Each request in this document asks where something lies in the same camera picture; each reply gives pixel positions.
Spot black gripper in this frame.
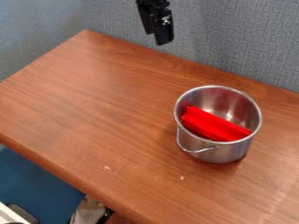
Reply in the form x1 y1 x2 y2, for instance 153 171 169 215
136 0 173 46

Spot stainless steel pot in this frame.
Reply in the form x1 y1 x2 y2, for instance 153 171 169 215
173 85 261 164

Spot red plastic block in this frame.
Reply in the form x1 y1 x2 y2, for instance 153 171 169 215
181 106 251 142

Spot white and black floor object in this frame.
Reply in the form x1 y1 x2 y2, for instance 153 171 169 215
0 202 41 224

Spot grey table leg bracket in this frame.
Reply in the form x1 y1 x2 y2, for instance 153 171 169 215
68 195 113 224

